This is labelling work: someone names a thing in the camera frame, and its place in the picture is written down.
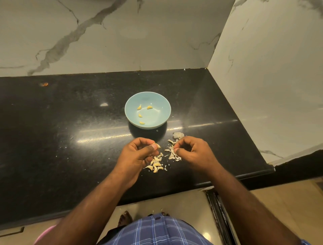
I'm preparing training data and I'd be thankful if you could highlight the person's left hand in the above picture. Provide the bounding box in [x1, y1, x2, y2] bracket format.
[113, 137, 162, 190]

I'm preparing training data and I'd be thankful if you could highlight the person's right hand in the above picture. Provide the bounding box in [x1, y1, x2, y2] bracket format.
[173, 136, 222, 177]

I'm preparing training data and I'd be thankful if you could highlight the pile of garlic skins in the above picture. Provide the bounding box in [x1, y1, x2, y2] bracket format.
[144, 154, 167, 174]

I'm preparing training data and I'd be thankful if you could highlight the garlic peel scrap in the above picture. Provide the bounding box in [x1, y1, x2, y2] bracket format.
[164, 132, 185, 162]

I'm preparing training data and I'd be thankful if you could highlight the light blue bowl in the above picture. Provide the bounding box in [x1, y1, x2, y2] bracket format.
[124, 91, 172, 130]

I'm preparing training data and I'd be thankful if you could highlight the person's right forearm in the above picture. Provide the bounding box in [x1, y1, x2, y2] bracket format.
[206, 167, 301, 245]

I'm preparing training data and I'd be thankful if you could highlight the person's left forearm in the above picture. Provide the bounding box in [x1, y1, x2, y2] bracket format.
[38, 177, 133, 245]

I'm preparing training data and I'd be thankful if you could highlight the person's left foot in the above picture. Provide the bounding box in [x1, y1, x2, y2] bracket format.
[117, 210, 133, 227]

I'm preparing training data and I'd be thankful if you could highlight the black cabinet trim strip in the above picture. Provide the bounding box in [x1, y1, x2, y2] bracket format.
[206, 189, 235, 245]

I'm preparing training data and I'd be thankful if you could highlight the blue plaid shirt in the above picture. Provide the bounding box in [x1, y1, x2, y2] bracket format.
[101, 213, 311, 245]

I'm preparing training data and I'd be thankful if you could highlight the pink plastic bucket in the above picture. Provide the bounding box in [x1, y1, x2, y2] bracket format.
[34, 225, 56, 245]

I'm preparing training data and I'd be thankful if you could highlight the black drawer handle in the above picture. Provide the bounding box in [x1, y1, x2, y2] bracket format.
[0, 227, 25, 237]

